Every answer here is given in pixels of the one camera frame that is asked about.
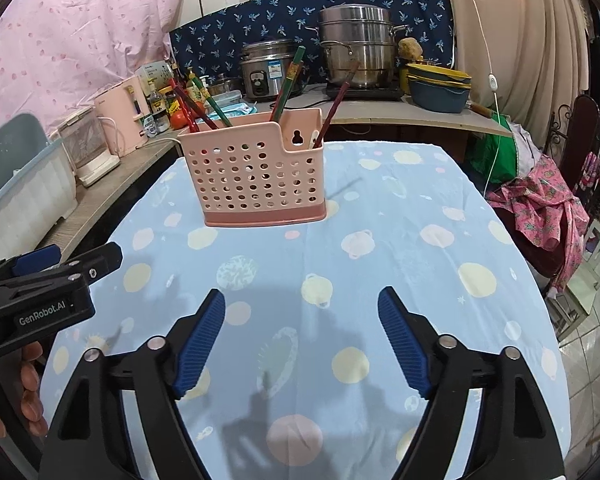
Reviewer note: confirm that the person's left hand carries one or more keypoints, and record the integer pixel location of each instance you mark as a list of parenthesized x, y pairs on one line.
[(30, 405)]

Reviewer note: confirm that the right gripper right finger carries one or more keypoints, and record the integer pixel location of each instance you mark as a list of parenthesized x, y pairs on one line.
[(515, 437)]

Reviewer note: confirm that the red tomato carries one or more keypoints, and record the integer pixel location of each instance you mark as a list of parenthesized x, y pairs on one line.
[(178, 120)]

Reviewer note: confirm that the navy floral backsplash cloth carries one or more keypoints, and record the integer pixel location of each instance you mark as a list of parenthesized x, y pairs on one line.
[(212, 45)]

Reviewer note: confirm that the stainless steel steamer pot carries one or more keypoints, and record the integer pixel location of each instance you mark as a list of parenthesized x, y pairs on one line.
[(359, 32)]

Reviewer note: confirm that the dark maroon chopstick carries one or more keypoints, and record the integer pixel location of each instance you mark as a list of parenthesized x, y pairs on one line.
[(339, 98)]

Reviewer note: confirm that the pink electric kettle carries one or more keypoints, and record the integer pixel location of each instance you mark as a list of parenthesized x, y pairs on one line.
[(121, 109)]

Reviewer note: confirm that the red chopstick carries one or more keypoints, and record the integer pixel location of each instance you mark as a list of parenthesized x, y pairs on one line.
[(188, 112), (200, 113)]

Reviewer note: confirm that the blue wet wipes pack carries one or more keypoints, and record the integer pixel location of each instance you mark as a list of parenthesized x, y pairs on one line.
[(238, 109)]

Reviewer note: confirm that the green plastic bag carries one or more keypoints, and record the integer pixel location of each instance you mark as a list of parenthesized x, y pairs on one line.
[(492, 160)]

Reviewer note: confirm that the white toaster oven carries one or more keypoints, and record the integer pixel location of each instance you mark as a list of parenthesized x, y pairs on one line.
[(85, 143)]

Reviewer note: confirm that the black induction cooker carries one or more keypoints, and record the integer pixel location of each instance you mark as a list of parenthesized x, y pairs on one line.
[(364, 94)]

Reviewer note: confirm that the beige curtain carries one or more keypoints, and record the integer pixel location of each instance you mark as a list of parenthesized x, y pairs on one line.
[(526, 56)]

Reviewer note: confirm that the green chopstick gold band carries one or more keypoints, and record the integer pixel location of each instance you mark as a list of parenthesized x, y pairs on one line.
[(292, 73)]

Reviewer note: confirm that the oil bottle yellow cap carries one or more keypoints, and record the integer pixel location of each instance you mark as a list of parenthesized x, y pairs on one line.
[(193, 91)]

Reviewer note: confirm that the pink dotted curtain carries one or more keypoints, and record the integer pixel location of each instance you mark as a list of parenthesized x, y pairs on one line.
[(56, 55)]

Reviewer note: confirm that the white plastic storage bin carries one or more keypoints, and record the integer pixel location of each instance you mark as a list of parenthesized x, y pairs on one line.
[(35, 199)]

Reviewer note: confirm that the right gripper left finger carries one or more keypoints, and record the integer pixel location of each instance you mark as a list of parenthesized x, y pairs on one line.
[(89, 437)]

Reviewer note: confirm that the wooden counter shelf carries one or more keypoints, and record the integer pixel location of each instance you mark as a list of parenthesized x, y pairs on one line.
[(103, 206)]

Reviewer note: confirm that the silver rice cooker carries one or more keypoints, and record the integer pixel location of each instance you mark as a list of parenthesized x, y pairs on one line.
[(264, 65)]

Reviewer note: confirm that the pink perforated utensil basket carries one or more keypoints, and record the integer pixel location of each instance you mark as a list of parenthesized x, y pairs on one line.
[(257, 172)]

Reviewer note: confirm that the light blue patterned tablecloth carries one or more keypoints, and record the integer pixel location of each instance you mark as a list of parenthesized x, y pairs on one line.
[(302, 382)]

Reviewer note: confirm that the pink floral cloth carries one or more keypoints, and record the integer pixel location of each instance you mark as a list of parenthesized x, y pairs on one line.
[(547, 215)]

